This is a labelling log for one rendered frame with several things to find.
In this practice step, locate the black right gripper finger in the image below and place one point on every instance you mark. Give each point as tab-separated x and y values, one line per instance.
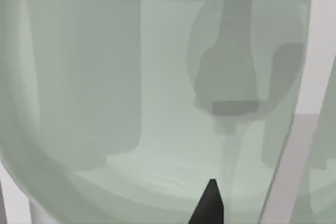
210	205

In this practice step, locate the pale green translucent cup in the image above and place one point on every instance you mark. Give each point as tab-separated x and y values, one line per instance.
105	77

